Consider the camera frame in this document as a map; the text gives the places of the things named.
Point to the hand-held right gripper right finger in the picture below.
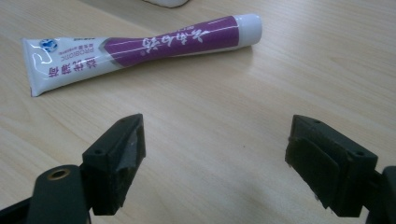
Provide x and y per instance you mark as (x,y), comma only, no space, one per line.
(333,168)

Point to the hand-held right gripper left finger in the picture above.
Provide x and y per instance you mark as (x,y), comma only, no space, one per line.
(116,155)

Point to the purple and white toothpaste tube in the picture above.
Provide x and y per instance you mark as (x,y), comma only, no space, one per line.
(162,46)

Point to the white tray with grey rim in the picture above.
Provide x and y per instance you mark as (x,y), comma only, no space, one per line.
(168,2)

